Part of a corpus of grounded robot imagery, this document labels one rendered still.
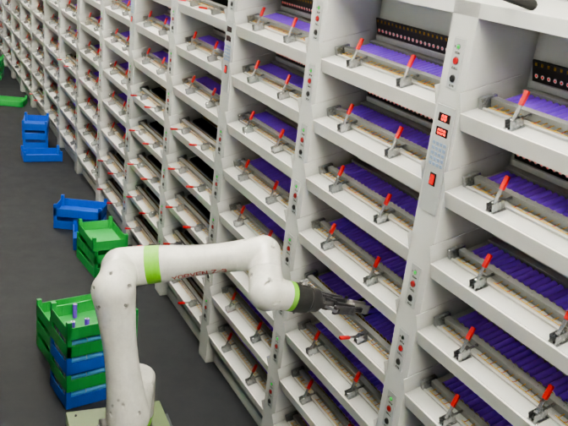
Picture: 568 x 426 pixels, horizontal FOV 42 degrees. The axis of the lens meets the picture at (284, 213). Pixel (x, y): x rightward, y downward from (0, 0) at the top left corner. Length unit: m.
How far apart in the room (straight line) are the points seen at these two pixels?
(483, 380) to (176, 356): 2.00
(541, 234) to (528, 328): 0.21
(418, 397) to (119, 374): 0.85
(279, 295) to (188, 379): 1.36
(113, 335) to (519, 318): 1.09
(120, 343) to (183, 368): 1.39
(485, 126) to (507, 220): 0.22
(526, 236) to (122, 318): 1.10
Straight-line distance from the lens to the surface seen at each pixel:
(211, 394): 3.39
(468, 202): 1.87
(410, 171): 2.05
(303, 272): 2.68
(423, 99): 1.99
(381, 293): 2.23
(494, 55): 1.91
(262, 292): 2.18
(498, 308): 1.83
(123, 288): 2.12
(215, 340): 3.47
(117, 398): 2.27
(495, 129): 1.79
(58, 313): 3.27
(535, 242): 1.72
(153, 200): 4.40
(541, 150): 1.69
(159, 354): 3.64
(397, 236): 2.13
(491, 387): 1.91
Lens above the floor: 1.91
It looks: 20 degrees down
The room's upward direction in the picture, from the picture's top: 7 degrees clockwise
